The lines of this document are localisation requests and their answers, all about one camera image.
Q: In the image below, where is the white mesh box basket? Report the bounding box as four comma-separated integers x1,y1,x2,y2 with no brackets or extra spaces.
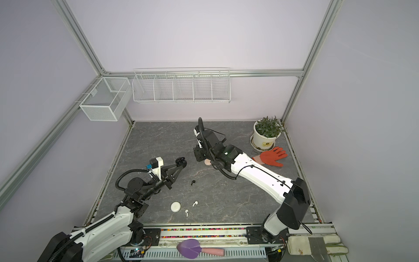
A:
80,77,133,122

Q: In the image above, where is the purple scoop pink handle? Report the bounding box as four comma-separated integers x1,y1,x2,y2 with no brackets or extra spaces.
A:
176,239,225,259

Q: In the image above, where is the white wire shelf basket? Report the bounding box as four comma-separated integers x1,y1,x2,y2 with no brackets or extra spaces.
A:
132,67,231,103

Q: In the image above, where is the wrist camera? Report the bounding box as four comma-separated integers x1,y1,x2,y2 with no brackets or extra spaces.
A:
146,157,164,182
194,126,200,142

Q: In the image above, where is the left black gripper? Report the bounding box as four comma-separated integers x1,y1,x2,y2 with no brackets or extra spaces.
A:
140,163,182,202

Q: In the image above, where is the black earbud charging case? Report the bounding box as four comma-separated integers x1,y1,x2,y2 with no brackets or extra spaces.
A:
175,157,187,168

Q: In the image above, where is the white earbud charging case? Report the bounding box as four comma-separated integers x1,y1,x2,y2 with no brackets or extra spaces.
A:
170,202,181,213

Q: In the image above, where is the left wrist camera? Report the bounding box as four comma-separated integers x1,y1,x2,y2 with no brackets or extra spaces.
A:
146,157,164,182

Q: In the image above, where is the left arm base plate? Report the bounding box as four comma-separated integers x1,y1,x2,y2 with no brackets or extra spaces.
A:
130,228,161,247

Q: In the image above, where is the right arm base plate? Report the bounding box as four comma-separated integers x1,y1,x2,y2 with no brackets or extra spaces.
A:
245,226,290,245

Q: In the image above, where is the green potted plant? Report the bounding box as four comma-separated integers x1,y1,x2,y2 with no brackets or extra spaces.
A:
255,116,284,138

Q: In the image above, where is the white plant pot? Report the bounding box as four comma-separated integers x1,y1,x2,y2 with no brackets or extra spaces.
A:
250,122,282,152

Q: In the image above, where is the red rubber glove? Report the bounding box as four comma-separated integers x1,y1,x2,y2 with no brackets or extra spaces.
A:
252,147,288,167

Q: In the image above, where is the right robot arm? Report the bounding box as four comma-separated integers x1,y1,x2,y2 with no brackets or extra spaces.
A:
194,118,311,243

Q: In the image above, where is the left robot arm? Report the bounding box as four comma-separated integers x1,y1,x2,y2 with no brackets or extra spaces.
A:
39,157,187,262

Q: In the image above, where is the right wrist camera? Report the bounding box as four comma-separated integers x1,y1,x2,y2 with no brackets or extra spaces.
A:
194,126,200,142

